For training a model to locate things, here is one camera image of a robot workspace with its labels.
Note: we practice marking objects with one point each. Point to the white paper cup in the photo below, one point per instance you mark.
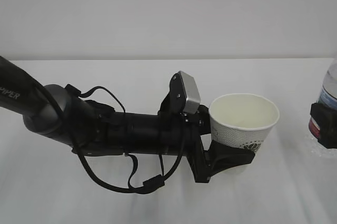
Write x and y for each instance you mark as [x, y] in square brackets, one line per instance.
[242, 120]

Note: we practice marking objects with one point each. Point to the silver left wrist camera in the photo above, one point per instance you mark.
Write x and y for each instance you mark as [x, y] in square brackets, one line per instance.
[191, 92]

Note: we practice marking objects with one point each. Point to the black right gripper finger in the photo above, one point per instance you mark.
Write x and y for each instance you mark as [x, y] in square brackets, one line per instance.
[322, 125]

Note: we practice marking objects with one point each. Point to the clear plastic water bottle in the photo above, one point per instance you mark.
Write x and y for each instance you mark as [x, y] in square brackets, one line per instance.
[327, 95]

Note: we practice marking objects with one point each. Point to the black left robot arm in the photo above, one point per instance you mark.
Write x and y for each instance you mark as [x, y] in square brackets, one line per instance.
[92, 129]

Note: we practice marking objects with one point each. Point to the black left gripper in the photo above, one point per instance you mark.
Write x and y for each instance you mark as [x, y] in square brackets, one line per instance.
[189, 129]

